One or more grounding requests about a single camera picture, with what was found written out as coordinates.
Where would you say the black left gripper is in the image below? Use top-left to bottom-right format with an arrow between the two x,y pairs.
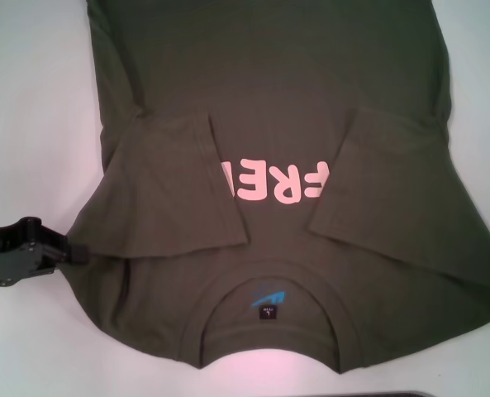
0,216 -> 90,288

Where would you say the dark green printed T-shirt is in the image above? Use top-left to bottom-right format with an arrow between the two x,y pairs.
60,0 -> 490,367

